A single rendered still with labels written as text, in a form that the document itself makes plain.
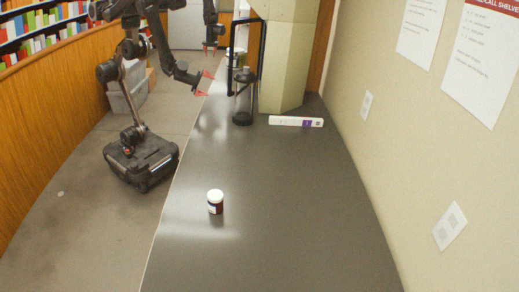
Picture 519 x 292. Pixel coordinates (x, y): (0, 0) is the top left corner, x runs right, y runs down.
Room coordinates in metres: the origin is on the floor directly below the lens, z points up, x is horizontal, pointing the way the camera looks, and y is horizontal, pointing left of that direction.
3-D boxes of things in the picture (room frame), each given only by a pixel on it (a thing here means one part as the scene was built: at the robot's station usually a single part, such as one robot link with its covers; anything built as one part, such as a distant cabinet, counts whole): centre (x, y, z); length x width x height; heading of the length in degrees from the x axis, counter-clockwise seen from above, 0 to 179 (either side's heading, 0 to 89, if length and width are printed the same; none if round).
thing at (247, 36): (1.33, 0.13, 1.19); 0.30 x 0.01 x 0.40; 154
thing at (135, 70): (2.84, 1.83, 0.49); 0.60 x 0.42 x 0.33; 4
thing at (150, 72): (3.45, 1.92, 0.14); 0.41 x 0.32 x 0.28; 10
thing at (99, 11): (1.30, 0.96, 1.45); 0.09 x 0.08 x 0.12; 153
